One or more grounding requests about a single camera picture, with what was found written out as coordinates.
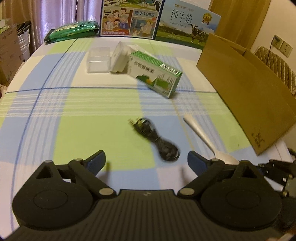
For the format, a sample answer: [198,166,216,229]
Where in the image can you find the green white spray box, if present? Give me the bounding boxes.
[127,51,183,98]

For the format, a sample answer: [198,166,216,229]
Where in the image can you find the white power adapter plug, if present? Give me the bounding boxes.
[111,42,131,73]

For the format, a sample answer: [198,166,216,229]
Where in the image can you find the white plastic spoon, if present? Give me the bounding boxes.
[183,114,239,165]

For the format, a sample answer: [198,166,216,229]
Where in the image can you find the brown cardboard box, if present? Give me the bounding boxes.
[197,34,295,155]

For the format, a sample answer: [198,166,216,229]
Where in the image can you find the quilted tan chair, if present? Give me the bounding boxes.
[254,46,295,97]

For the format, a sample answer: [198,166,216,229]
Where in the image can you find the clear plastic box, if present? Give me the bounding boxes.
[86,47,111,73]

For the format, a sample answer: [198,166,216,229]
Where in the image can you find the cardboard boxes at left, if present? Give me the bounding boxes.
[0,19,23,86]

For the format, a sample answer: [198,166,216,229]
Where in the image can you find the green snack bag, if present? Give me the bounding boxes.
[44,21,100,44]

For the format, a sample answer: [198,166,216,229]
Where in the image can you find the white plastic bucket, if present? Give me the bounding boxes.
[16,21,31,62]

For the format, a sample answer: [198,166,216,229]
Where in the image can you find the light blue milk carton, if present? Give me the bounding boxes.
[155,1,221,49]

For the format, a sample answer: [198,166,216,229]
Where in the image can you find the wooden door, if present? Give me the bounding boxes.
[209,0,271,50]

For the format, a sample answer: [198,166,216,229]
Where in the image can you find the purple curtain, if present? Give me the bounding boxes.
[1,0,103,54]

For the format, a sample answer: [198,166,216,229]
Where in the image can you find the blue cartoon milk carton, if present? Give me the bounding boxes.
[100,0,164,39]

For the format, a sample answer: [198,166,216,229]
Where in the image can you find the black coiled cable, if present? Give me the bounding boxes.
[127,117,181,162]

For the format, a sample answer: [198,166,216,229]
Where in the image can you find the black charger cable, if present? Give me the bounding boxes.
[265,37,280,65]

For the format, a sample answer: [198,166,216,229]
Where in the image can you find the wall power socket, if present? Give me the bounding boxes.
[272,35,283,50]

